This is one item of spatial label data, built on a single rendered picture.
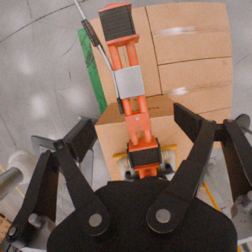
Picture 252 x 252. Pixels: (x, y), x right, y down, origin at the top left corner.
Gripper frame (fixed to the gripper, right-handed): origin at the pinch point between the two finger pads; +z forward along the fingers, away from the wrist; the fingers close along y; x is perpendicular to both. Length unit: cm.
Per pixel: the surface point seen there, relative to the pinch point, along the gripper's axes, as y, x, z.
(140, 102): 2.0, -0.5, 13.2
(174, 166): 13.8, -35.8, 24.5
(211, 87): 59, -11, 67
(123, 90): -1.4, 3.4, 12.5
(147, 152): 1.8, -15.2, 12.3
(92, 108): -52, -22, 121
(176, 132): 15.7, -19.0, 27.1
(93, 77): -41, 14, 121
